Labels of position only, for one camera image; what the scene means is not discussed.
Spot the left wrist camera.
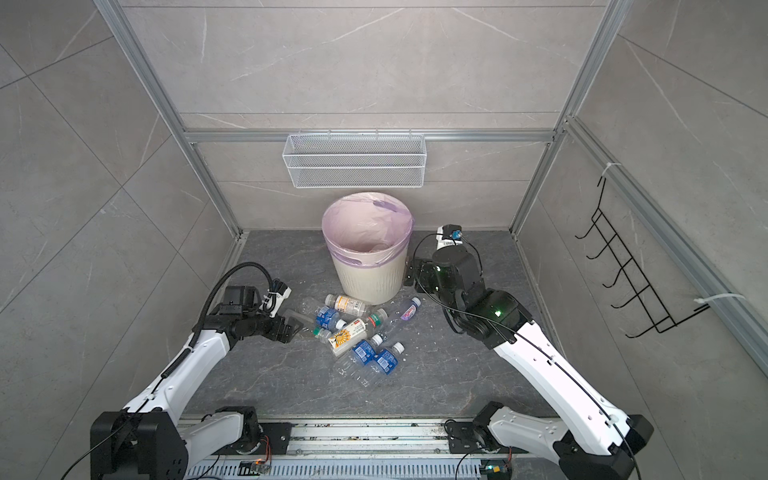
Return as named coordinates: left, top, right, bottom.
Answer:
left=261, top=278, right=292, bottom=318

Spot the pink bin liner bag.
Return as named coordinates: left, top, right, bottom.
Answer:
left=321, top=192, right=415, bottom=268

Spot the small blue label bottle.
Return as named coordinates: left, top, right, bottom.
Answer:
left=300, top=299, right=347, bottom=331

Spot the cream ribbed trash bin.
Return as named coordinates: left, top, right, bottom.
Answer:
left=326, top=235, right=410, bottom=305

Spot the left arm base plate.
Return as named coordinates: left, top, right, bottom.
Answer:
left=213, top=422, right=293, bottom=457

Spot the black wire hook rack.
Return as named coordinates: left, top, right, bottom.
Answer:
left=575, top=177, right=710, bottom=339

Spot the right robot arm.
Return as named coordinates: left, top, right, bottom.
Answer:
left=406, top=240, right=654, bottom=479

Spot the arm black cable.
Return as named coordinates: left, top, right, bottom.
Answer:
left=190, top=261, right=275, bottom=349
left=411, top=231, right=485, bottom=337

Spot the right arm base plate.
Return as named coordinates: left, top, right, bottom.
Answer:
left=443, top=419, right=499, bottom=454

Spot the white wire mesh basket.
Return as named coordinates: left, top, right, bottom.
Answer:
left=282, top=133, right=427, bottom=189

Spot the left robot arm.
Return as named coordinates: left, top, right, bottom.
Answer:
left=90, top=280, right=300, bottom=479

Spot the orange white label bottle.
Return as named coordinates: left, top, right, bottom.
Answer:
left=324, top=294, right=369, bottom=318

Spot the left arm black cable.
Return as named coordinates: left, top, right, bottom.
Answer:
left=190, top=261, right=275, bottom=349

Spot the blue label water bottle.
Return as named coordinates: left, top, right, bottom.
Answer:
left=332, top=334, right=386, bottom=378

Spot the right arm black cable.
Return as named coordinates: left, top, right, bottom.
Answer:
left=411, top=231, right=485, bottom=337

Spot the peacock label tea bottle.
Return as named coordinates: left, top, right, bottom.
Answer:
left=328, top=308, right=389, bottom=358

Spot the aluminium mounting rail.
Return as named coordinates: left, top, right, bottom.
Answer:
left=113, top=418, right=619, bottom=463

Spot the green band clear bottle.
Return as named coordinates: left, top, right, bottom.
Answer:
left=282, top=309, right=332, bottom=341

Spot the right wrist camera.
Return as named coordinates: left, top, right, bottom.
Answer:
left=435, top=224, right=463, bottom=250

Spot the Ganten purple label bottle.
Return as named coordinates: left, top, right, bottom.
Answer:
left=380, top=296, right=422, bottom=338

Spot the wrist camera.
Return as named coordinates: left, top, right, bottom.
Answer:
left=435, top=224, right=463, bottom=250
left=261, top=278, right=292, bottom=318

